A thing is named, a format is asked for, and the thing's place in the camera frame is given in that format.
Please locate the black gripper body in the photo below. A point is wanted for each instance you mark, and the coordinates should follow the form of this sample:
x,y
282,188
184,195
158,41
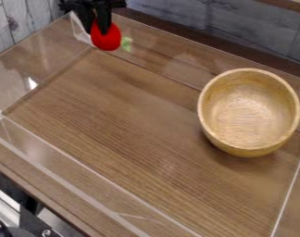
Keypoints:
x,y
87,5

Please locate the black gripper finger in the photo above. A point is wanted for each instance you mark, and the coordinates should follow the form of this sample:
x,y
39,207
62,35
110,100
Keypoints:
x,y
86,18
103,19

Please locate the red toy strawberry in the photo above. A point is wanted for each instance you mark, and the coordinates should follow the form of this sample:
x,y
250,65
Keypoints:
x,y
110,41

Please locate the wooden bowl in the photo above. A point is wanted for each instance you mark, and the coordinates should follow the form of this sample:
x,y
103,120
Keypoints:
x,y
249,112

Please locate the clear acrylic tray wall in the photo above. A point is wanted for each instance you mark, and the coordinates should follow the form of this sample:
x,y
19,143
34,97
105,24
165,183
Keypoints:
x,y
101,139

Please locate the black table clamp bracket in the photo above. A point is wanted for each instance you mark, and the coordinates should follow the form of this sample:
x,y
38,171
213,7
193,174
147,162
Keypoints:
x,y
34,225

